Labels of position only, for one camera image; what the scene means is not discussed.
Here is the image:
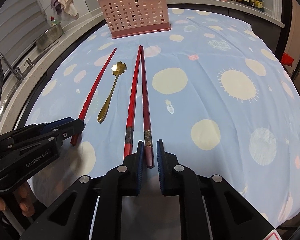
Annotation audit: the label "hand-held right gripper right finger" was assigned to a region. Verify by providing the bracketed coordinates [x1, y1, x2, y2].
[156, 139, 276, 240]

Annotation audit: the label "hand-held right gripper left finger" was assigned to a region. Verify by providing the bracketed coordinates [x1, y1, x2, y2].
[24, 140, 145, 240]

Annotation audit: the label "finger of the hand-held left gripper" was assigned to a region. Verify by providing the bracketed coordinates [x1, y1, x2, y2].
[13, 119, 85, 153]
[0, 116, 75, 143]

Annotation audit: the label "red chopstick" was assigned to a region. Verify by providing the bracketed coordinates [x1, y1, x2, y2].
[124, 45, 142, 162]
[70, 48, 117, 145]

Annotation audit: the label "gold flower spoon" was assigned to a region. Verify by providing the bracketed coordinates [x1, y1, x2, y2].
[97, 61, 128, 123]

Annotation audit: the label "maroon chopstick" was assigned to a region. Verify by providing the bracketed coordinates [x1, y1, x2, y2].
[140, 46, 155, 169]

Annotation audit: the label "pink perforated utensil holder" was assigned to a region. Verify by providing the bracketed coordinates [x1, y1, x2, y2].
[97, 0, 172, 40]

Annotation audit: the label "person's left hand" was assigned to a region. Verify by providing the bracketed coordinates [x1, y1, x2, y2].
[0, 182, 35, 217]

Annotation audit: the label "chrome faucet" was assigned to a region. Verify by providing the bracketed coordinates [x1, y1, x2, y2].
[0, 49, 23, 82]

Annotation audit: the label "blue dotted tablecloth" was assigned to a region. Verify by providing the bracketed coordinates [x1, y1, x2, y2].
[25, 7, 300, 230]

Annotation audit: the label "metal bowl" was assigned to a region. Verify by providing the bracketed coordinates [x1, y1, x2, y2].
[35, 25, 64, 50]

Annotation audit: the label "green dish soap bottle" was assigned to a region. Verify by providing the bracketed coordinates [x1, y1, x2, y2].
[50, 16, 62, 28]

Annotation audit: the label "window blinds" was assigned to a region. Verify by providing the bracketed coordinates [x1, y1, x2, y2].
[0, 0, 48, 53]

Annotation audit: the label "purple cloth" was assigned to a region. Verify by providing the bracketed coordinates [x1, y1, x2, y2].
[51, 0, 63, 15]

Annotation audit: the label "cream towel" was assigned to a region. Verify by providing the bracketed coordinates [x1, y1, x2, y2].
[52, 0, 78, 17]

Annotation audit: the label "red bag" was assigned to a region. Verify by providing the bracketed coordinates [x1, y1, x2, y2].
[281, 52, 295, 67]

